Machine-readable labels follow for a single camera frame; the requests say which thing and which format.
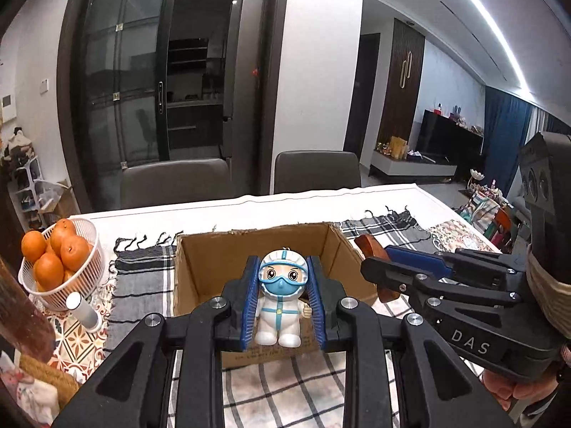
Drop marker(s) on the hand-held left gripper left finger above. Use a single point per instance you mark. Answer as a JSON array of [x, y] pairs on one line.
[[250, 307]]

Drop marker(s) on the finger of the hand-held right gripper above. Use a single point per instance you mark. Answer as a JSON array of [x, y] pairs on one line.
[[415, 256], [392, 274]]

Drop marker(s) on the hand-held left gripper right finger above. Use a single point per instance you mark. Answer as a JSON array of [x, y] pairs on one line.
[[317, 312]]

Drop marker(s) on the white and blue toy figurine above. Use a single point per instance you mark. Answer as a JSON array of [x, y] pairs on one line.
[[281, 303]]

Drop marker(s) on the brown wooden piece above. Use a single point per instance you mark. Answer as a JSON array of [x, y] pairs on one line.
[[370, 246]]

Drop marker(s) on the brown cardboard box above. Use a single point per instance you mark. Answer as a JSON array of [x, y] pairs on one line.
[[209, 258]]

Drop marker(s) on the person's right hand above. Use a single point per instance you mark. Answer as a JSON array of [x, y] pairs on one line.
[[504, 388]]

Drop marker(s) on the striped fabric bag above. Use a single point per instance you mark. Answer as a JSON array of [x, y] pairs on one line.
[[484, 207]]

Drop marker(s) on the white television cabinet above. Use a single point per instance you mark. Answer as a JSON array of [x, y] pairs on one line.
[[415, 169]]

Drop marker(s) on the grey plaid fringed blanket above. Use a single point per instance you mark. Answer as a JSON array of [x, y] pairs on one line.
[[142, 285]]

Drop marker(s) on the yellow gift bag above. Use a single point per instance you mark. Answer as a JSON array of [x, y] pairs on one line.
[[398, 146]]

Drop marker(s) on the black television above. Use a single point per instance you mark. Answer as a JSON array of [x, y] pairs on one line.
[[446, 133]]

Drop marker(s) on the grey dining chair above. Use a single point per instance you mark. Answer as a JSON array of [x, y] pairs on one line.
[[316, 171], [174, 183]]

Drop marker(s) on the blue curtain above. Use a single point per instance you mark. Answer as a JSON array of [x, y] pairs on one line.
[[504, 133]]

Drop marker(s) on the dark slatted cabinet door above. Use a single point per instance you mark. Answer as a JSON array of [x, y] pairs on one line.
[[401, 98]]

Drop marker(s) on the dark interior door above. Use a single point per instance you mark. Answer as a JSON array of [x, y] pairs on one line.
[[363, 98]]

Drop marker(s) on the white cylindrical bottle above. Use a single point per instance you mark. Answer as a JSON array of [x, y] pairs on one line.
[[82, 312]]

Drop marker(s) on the patterned tablecloth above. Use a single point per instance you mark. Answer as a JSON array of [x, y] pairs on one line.
[[76, 347]]

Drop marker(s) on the orange fruit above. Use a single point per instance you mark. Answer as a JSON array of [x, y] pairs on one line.
[[76, 253], [48, 269], [69, 275], [62, 232], [33, 246]]

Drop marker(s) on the white plastic fruit basket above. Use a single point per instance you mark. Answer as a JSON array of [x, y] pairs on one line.
[[53, 298]]

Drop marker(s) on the woven straw mat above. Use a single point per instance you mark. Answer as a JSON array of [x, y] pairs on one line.
[[49, 376]]

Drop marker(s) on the reddish brown vase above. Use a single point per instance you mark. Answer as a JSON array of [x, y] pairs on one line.
[[20, 312]]

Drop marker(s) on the white printed bag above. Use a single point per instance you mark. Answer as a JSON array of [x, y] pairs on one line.
[[22, 392]]

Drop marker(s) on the ceiling light strip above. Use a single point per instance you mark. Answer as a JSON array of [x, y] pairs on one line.
[[490, 22]]

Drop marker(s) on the white shelf rack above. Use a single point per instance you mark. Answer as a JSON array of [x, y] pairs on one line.
[[31, 187]]

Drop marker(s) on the dark glass sliding door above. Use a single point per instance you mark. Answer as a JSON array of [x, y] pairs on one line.
[[120, 76]]

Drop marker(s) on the white wall panel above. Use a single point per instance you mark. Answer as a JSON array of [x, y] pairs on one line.
[[6, 107]]

